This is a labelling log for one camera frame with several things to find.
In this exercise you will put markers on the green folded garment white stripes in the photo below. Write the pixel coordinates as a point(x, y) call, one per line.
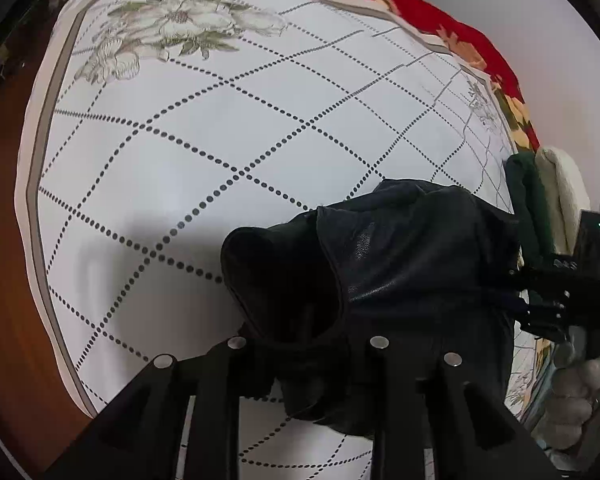
point(527, 200)

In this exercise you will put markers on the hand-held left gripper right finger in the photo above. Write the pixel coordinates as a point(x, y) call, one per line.
point(400, 385)

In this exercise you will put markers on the person's right hand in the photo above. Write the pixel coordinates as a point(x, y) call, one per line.
point(575, 390)

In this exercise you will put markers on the black leather jacket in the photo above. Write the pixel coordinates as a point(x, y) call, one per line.
point(405, 250)

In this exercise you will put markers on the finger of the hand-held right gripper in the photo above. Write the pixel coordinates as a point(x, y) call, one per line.
point(542, 295)

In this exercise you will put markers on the white fluffy folded garment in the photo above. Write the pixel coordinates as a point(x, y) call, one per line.
point(565, 185)

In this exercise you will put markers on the red floral blanket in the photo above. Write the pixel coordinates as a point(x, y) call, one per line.
point(430, 15)

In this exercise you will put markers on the white diamond-pattern floral cloth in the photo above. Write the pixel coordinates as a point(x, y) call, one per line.
point(180, 160)

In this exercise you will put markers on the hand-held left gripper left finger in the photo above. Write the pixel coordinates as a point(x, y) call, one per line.
point(220, 375)

